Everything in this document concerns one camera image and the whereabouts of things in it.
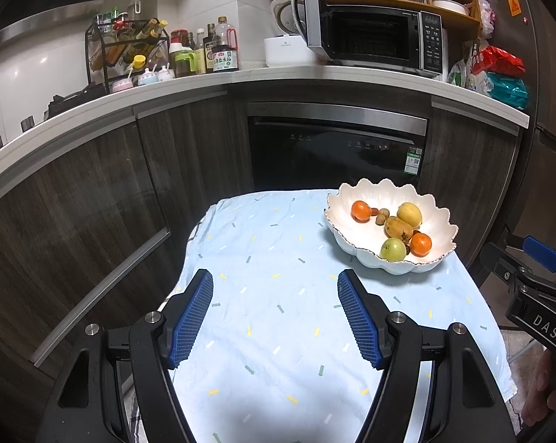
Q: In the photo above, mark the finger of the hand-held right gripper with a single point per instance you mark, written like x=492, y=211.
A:
x=543, y=251
x=497, y=260

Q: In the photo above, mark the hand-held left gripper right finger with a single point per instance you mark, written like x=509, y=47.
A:
x=361, y=323

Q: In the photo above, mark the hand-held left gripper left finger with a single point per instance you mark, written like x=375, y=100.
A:
x=192, y=318

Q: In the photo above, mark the small tangerine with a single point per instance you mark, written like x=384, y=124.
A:
x=361, y=211
x=421, y=244

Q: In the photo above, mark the large yellow orange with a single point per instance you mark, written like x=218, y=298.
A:
x=409, y=213

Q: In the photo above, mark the yellow mango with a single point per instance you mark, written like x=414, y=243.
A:
x=395, y=227

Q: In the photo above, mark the brown longan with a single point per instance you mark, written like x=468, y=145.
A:
x=383, y=212
x=380, y=220

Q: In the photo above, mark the white scalloped bowl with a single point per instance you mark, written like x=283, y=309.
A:
x=342, y=207

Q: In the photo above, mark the person's right hand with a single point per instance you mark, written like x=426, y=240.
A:
x=540, y=392

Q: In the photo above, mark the light blue patterned cloth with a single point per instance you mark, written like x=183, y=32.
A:
x=278, y=332

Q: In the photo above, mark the grey striped cloth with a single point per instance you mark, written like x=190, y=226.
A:
x=137, y=420

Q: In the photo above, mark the dark wood kitchen cabinet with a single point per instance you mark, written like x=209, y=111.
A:
x=98, y=194

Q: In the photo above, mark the teal bag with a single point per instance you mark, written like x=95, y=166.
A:
x=506, y=91

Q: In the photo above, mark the dark refrigerator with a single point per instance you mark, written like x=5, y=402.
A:
x=536, y=78

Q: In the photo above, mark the green white bag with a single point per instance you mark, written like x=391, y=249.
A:
x=460, y=74

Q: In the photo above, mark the red bag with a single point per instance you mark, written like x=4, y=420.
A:
x=497, y=61

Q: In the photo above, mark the pink condiment pot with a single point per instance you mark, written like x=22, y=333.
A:
x=121, y=86

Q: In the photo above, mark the pink plastic bag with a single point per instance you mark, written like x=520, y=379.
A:
x=485, y=14

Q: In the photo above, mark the blue condiment pot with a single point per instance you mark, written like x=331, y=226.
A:
x=147, y=76

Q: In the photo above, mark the orange fridge sticker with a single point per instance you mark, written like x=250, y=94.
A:
x=514, y=7

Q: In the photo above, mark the white condiment pot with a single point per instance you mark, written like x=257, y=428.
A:
x=165, y=73

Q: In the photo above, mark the black gas stove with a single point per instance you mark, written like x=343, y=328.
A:
x=70, y=99

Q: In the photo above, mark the green lidded jar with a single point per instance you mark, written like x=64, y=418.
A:
x=185, y=62

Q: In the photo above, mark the silver black microwave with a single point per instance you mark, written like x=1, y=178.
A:
x=370, y=37

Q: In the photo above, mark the white shelf bowl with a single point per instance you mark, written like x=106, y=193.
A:
x=450, y=7

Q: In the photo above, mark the yellow capped bottle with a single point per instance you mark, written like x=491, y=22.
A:
x=138, y=62

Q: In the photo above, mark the large soy sauce bottle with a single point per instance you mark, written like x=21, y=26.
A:
x=225, y=57

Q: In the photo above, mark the brown labelled bottle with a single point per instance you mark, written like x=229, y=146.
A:
x=208, y=55

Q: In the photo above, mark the white kitchen appliance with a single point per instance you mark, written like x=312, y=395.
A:
x=289, y=51

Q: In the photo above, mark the red lidded jar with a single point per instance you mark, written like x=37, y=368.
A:
x=178, y=37

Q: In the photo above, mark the white wall hanger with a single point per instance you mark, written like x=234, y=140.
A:
x=137, y=10

